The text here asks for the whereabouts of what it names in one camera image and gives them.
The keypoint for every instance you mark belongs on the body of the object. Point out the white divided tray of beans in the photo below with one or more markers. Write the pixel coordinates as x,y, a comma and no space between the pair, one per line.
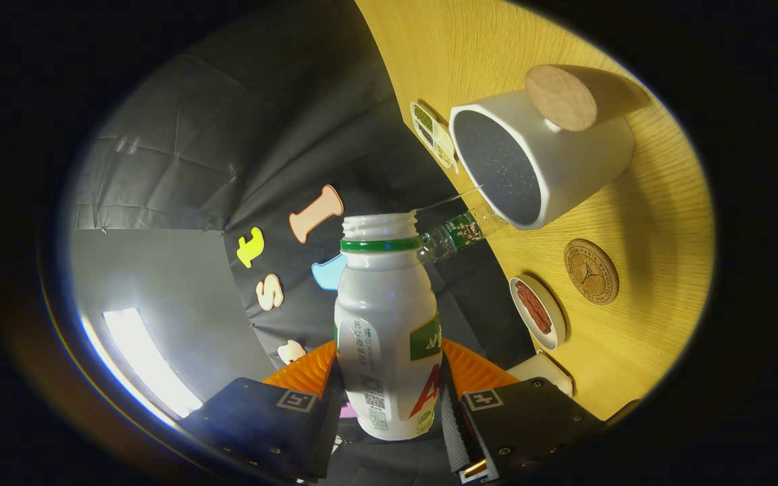
433,133

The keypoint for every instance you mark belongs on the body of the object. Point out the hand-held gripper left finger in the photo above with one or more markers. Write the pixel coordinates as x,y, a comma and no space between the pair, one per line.
261,422

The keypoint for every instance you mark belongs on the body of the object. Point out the white round plate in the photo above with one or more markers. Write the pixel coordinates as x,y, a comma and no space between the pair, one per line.
556,331

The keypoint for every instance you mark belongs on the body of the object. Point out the clear water bottle green label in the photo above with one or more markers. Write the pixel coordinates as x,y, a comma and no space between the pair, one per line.
460,233

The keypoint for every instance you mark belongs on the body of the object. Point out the round cork coaster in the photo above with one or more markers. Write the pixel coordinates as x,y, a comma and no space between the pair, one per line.
591,271

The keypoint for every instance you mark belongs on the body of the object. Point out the black backdrop cloth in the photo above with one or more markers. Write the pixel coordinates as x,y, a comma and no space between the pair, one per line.
261,121

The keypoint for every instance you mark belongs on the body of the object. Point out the red meat slice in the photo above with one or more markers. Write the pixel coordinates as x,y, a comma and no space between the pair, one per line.
529,312
539,307

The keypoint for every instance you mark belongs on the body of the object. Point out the wooden table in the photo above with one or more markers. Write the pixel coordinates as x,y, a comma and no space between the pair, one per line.
659,270

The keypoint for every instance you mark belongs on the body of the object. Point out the white toaster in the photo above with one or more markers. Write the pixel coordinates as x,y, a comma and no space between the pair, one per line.
541,372

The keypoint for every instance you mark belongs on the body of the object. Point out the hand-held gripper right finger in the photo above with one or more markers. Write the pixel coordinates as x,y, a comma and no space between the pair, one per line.
531,422

